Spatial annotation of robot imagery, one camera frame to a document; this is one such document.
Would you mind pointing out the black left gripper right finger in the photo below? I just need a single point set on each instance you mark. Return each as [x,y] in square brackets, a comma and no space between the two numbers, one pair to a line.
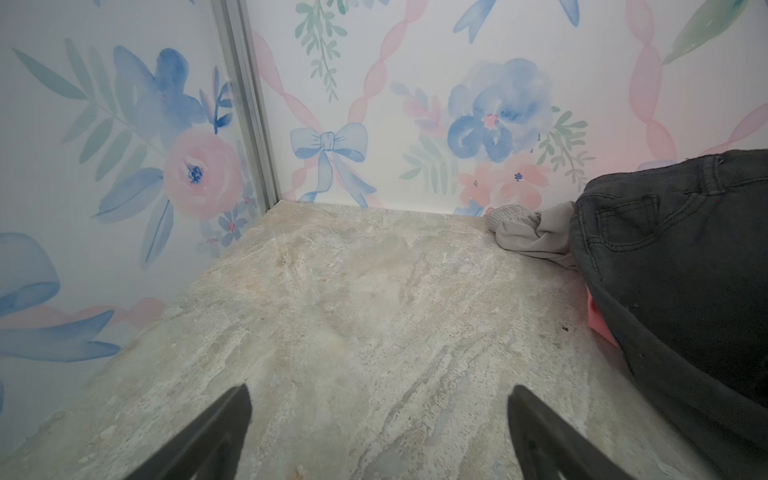
[547,447]

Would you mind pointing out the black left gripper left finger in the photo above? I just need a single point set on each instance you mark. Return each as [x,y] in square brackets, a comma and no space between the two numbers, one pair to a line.
[209,447]

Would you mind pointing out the grey knit garment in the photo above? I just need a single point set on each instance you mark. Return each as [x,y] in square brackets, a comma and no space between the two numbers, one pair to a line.
[540,234]

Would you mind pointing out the pink patterned cloth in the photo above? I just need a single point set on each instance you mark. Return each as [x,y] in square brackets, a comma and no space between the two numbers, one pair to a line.
[596,321]

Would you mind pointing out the aluminium corner post left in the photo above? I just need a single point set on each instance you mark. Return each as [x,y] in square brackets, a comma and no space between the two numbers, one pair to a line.
[233,25]

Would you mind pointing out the dark grey denim jeans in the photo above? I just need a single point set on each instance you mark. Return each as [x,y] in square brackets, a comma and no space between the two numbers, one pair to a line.
[675,259]

